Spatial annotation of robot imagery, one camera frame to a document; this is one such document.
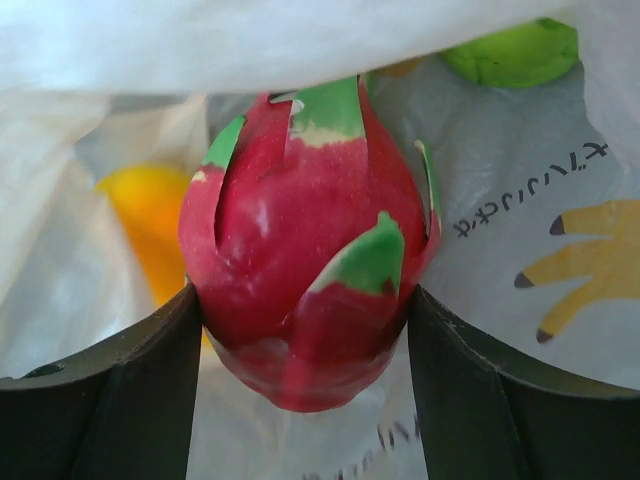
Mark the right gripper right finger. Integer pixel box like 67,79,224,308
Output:
407,288,639,480

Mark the green fruit in bag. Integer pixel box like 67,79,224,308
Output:
439,18,579,88

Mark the red strawberry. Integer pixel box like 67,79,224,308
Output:
178,75,441,413

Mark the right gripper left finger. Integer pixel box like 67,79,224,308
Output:
1,286,201,479

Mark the orange fruit in bag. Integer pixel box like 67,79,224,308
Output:
96,164,191,307

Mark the translucent banana print plastic bag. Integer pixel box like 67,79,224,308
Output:
1,1,639,479

